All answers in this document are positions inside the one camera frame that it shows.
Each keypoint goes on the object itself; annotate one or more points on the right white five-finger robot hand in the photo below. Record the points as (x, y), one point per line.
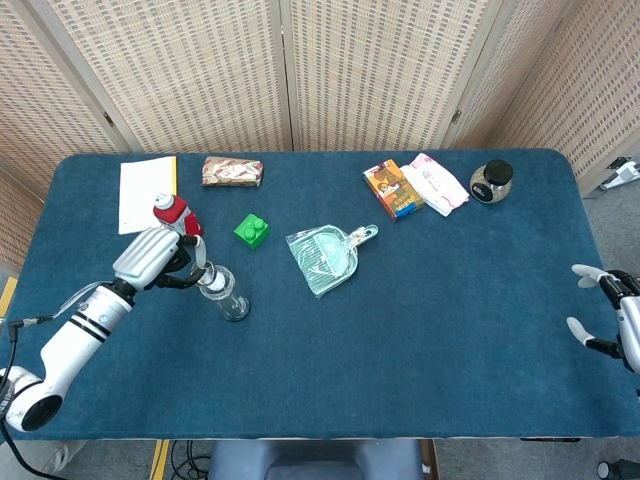
(629, 320)

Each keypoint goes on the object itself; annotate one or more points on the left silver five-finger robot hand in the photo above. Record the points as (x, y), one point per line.
(145, 255)

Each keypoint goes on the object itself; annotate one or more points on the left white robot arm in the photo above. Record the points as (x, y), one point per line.
(75, 340)

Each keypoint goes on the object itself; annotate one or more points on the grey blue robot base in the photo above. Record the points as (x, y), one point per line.
(315, 460)

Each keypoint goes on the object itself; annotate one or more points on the red juice bottle white cap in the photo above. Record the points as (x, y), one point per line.
(175, 212)

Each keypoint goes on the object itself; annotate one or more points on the white paper notepad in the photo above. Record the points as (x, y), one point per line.
(142, 190)

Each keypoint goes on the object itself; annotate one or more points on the clear wrist tube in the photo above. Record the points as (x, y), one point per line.
(75, 297)

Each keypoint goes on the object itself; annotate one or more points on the green toy building brick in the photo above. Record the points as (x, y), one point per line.
(250, 234)

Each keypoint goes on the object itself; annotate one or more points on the red patterned snack pack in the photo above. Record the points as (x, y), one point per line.
(232, 172)

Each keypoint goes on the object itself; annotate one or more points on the white stand foot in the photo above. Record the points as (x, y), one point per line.
(622, 175)

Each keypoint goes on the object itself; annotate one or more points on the black floor equipment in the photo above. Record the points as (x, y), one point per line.
(625, 470)

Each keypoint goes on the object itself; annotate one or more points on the green dustpan in plastic bag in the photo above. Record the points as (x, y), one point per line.
(325, 260)

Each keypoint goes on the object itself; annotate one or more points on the woven bamboo folding screen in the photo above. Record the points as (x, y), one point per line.
(200, 75)

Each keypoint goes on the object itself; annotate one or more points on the round glass jar black lid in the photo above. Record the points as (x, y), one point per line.
(490, 185)

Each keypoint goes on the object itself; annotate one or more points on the blue carpet table cover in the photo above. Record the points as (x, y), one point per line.
(400, 325)

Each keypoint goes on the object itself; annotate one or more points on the white wet wipes pack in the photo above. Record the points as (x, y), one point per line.
(437, 185)

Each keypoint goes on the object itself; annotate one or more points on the orange printed carton box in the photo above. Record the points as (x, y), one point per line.
(392, 190)

